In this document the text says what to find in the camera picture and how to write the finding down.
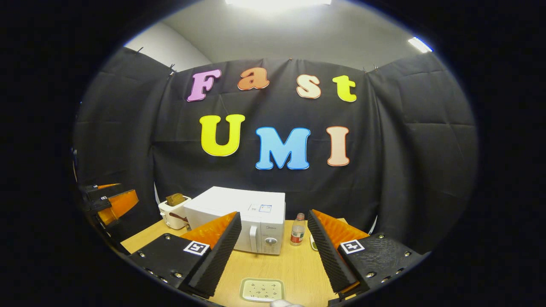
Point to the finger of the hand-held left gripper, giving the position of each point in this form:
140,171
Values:
123,202
102,186

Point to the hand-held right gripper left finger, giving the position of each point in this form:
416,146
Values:
217,260

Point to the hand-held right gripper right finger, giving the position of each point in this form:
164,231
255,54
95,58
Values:
330,260

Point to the white microwave oven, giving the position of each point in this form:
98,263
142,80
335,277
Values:
230,202

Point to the white divided dish of beans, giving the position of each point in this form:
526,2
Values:
313,243

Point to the clear plastic bottle red label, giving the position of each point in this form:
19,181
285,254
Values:
297,232

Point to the white toaster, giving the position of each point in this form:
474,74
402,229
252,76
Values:
172,215

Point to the brown bread slice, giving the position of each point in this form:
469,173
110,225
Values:
175,199

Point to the pale green square plate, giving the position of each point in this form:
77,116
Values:
261,290

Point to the black backdrop cloth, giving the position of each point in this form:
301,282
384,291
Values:
405,170

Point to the small ceiling light panel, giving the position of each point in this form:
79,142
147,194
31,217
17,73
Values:
420,44

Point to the large ceiling light panel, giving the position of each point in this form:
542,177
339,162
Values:
277,2

